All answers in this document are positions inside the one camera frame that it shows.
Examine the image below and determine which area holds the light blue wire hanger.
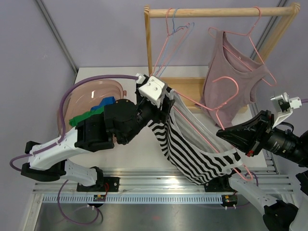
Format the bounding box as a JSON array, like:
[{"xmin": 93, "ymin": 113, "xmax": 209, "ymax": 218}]
[{"xmin": 157, "ymin": 8, "xmax": 195, "ymax": 77}]

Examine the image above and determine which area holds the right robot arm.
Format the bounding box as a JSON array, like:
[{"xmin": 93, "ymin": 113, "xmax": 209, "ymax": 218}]
[{"xmin": 204, "ymin": 111, "xmax": 308, "ymax": 231}]

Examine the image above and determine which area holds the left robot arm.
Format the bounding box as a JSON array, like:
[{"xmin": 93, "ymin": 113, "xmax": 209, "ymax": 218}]
[{"xmin": 21, "ymin": 77, "xmax": 174, "ymax": 192}]

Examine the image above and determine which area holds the pink hanger of striped top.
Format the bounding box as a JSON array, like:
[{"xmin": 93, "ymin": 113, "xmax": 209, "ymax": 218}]
[{"xmin": 164, "ymin": 77, "xmax": 253, "ymax": 181}]

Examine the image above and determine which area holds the pink hanger of green top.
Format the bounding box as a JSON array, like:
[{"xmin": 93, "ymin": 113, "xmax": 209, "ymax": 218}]
[{"xmin": 152, "ymin": 8, "xmax": 191, "ymax": 77}]

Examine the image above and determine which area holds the black white striped tank top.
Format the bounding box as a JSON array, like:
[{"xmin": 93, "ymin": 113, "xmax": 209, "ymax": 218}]
[{"xmin": 148, "ymin": 90, "xmax": 243, "ymax": 185}]

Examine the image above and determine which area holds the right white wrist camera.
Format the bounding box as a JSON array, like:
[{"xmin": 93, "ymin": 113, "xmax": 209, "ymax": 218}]
[{"xmin": 270, "ymin": 92, "xmax": 302, "ymax": 128}]

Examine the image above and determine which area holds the aluminium mounting rail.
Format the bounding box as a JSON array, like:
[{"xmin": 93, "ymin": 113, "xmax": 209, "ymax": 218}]
[{"xmin": 32, "ymin": 167, "xmax": 295, "ymax": 193}]

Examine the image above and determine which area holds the wooden clothes rack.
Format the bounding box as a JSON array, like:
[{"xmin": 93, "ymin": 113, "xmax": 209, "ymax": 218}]
[{"xmin": 143, "ymin": 2, "xmax": 301, "ymax": 115}]

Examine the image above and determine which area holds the purple cable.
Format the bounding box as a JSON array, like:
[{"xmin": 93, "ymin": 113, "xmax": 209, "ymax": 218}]
[
  {"xmin": 9, "ymin": 74, "xmax": 140, "ymax": 223},
  {"xmin": 244, "ymin": 98, "xmax": 308, "ymax": 207}
]

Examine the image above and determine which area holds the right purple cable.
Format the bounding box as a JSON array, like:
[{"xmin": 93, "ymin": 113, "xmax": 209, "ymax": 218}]
[{"xmin": 244, "ymin": 98, "xmax": 308, "ymax": 207}]

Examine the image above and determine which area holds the mauve pink tank top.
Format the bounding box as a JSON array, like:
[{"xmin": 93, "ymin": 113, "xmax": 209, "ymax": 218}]
[{"xmin": 199, "ymin": 31, "xmax": 270, "ymax": 128}]

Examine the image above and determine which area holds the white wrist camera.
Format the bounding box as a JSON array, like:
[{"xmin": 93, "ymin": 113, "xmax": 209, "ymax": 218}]
[
  {"xmin": 136, "ymin": 73, "xmax": 167, "ymax": 107},
  {"xmin": 270, "ymin": 92, "xmax": 302, "ymax": 128}
]

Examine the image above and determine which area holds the green tank top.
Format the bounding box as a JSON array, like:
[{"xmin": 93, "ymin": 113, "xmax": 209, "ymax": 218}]
[{"xmin": 69, "ymin": 111, "xmax": 102, "ymax": 127}]

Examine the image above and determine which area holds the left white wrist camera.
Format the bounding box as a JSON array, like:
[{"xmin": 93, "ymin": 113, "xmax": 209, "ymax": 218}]
[{"xmin": 136, "ymin": 73, "xmax": 167, "ymax": 107}]

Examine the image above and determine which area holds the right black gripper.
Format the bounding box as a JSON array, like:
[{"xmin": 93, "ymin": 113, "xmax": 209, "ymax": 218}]
[{"xmin": 218, "ymin": 108, "xmax": 308, "ymax": 166}]

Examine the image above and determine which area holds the white slotted cable duct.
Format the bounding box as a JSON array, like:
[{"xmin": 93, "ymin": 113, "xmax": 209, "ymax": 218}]
[{"xmin": 43, "ymin": 193, "xmax": 222, "ymax": 204}]

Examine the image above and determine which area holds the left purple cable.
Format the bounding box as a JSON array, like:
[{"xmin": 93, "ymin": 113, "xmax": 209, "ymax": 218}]
[{"xmin": 9, "ymin": 74, "xmax": 140, "ymax": 223}]

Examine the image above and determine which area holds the pink translucent plastic basket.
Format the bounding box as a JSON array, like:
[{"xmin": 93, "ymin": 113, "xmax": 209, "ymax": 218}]
[{"xmin": 63, "ymin": 79, "xmax": 127, "ymax": 132}]

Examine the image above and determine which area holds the blue tank top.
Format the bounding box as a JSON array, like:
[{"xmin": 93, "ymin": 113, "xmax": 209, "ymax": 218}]
[{"xmin": 90, "ymin": 96, "xmax": 116, "ymax": 115}]

